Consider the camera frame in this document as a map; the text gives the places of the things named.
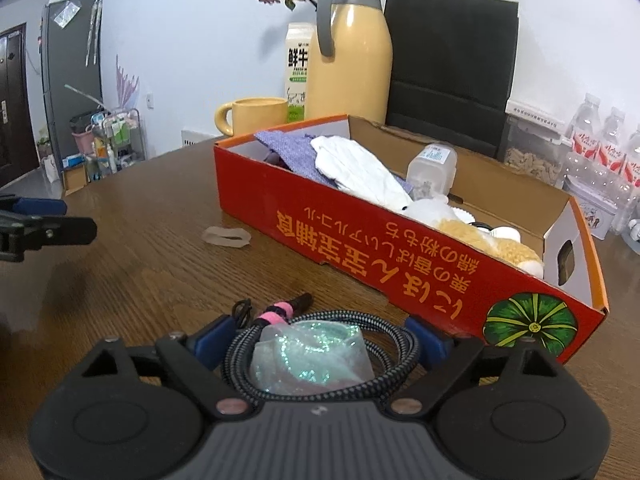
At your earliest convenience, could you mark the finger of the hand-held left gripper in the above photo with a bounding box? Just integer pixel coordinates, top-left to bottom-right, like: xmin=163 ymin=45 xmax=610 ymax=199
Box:
xmin=0 ymin=216 xmax=99 ymax=263
xmin=0 ymin=195 xmax=68 ymax=216

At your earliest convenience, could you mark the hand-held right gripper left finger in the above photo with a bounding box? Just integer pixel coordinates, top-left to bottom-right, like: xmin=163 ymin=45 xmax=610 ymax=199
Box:
xmin=80 ymin=315 xmax=251 ymax=418

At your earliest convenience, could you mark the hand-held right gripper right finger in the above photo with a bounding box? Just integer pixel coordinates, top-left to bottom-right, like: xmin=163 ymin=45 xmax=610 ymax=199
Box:
xmin=387 ymin=314 xmax=563 ymax=417

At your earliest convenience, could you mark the black braided cable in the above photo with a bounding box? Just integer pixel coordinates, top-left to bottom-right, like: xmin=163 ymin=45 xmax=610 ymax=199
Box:
xmin=222 ymin=292 xmax=421 ymax=403

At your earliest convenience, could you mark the iridescent plastic bag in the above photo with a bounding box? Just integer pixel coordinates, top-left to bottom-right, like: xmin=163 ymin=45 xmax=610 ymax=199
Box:
xmin=249 ymin=322 xmax=373 ymax=395

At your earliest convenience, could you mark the translucent plastic piece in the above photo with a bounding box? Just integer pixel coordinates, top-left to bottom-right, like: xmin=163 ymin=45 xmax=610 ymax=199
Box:
xmin=201 ymin=226 xmax=251 ymax=248

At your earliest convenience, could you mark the red cardboard box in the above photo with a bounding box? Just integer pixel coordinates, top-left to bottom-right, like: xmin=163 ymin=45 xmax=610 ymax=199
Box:
xmin=214 ymin=114 xmax=610 ymax=365

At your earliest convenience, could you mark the translucent plastic bottle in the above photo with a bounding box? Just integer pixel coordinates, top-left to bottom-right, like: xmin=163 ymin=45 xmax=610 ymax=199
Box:
xmin=406 ymin=143 xmax=458 ymax=198

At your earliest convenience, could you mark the white cloth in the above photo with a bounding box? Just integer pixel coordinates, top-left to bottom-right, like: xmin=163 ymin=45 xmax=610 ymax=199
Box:
xmin=310 ymin=135 xmax=415 ymax=209

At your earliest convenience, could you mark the purple cloth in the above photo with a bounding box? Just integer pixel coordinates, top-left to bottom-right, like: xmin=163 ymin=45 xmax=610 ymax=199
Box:
xmin=254 ymin=130 xmax=416 ymax=196

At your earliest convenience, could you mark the small cardboard box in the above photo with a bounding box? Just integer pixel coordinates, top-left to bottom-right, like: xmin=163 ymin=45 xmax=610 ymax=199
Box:
xmin=61 ymin=164 xmax=89 ymax=191

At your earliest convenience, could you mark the metal rack cart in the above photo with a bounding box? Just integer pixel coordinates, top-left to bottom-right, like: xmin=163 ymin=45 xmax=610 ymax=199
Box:
xmin=70 ymin=107 xmax=147 ymax=183

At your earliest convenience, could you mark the dark door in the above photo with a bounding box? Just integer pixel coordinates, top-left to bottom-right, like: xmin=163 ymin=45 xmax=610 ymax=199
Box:
xmin=0 ymin=22 xmax=41 ymax=196

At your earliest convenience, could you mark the grey refrigerator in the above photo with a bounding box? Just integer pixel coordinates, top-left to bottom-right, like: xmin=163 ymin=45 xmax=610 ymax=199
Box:
xmin=40 ymin=0 xmax=108 ymax=176

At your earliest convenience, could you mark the decorated tin box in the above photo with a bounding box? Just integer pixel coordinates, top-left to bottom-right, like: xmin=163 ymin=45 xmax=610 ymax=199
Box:
xmin=565 ymin=180 xmax=619 ymax=241

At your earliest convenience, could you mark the clear seed container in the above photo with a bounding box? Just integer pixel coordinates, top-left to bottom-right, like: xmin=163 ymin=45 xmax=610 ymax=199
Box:
xmin=502 ymin=115 xmax=573 ymax=188

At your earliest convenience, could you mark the yellow mug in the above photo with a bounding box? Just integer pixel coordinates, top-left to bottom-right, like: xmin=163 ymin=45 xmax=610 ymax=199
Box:
xmin=215 ymin=97 xmax=291 ymax=137

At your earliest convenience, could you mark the white flat box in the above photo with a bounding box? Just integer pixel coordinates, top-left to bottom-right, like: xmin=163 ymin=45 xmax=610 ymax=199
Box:
xmin=505 ymin=101 xmax=576 ymax=123

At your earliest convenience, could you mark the clear water bottle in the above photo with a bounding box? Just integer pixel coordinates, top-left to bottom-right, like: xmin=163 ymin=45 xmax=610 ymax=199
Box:
xmin=622 ymin=127 xmax=640 ymax=226
xmin=597 ymin=107 xmax=627 ymax=201
xmin=565 ymin=92 xmax=602 ymax=186

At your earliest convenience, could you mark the white milk carton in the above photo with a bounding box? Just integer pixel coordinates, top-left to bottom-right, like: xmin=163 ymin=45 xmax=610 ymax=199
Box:
xmin=284 ymin=22 xmax=317 ymax=122

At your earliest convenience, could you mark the black paper bag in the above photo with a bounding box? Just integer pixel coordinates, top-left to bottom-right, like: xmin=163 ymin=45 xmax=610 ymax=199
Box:
xmin=385 ymin=0 xmax=520 ymax=161

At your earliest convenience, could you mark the yellow thermos jug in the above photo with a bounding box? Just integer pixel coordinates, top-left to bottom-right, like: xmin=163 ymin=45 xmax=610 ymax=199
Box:
xmin=304 ymin=0 xmax=393 ymax=123

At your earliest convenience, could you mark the purple wall decoration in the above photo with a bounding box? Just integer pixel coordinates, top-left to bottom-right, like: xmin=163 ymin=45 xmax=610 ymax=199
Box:
xmin=115 ymin=55 xmax=141 ymax=111

